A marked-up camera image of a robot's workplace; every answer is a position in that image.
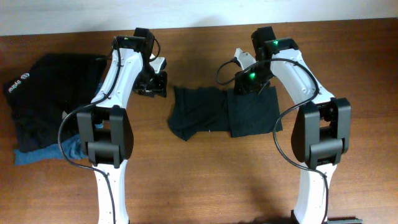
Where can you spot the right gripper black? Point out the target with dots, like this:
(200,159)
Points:
(244,87)

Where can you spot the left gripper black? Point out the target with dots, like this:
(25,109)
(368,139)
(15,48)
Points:
(152,88)

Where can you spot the dark green t-shirt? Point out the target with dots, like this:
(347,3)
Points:
(214,110)

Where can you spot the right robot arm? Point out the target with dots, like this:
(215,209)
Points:
(322,127)

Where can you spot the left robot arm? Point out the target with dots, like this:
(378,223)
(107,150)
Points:
(105,131)

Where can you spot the black folded garment with logo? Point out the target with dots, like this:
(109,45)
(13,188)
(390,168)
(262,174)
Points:
(65,68)

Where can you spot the blue denim jeans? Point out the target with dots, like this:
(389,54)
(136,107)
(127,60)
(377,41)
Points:
(46,152)

